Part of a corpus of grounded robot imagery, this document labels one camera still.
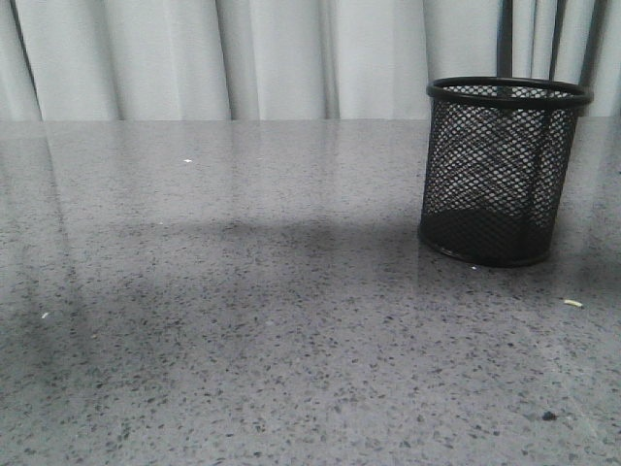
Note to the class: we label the black tripod stand legs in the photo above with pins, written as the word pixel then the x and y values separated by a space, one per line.
pixel 558 41

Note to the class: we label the small yellowish crumb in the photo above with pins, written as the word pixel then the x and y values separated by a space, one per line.
pixel 573 303

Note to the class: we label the grey pleated curtain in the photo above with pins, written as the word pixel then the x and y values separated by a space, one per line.
pixel 216 60

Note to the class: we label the black mesh pen bucket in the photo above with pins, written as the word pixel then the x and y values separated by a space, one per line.
pixel 498 154

